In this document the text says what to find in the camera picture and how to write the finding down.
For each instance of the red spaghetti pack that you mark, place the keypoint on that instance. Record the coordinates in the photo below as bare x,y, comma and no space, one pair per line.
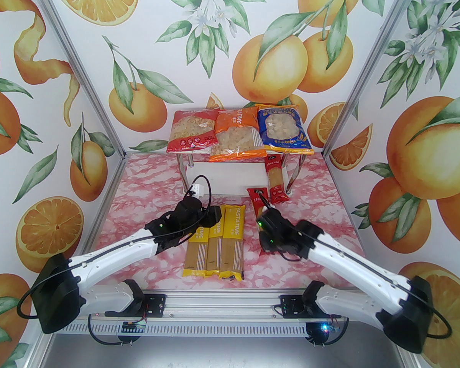
278,182
256,201

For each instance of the orange pasta bag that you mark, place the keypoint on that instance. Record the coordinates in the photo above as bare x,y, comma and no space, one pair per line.
235,140

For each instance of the red short pasta bag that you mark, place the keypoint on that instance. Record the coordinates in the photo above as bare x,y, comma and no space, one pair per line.
191,128

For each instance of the blue orecchiette pasta bag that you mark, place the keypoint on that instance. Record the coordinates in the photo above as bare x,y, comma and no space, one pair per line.
283,128

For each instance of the white two-tier shelf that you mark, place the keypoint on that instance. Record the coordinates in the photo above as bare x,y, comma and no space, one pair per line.
234,178

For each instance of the small blue circuit board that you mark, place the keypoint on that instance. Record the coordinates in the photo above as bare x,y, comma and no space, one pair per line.
329,328
134,326

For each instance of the perforated metal strip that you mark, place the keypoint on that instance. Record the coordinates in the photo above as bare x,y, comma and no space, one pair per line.
214,329

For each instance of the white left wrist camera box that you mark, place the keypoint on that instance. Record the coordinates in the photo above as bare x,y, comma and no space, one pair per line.
197,191

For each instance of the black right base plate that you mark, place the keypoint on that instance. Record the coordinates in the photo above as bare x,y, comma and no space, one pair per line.
289,307

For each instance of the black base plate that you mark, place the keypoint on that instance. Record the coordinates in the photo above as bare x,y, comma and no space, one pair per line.
289,307
157,305

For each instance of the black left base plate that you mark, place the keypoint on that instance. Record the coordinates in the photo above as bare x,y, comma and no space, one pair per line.
157,305

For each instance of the aluminium frame rail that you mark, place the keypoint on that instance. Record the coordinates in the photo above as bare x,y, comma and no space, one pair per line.
222,305

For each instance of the aluminium corner post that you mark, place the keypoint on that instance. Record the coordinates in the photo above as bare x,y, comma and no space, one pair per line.
82,71
366,71

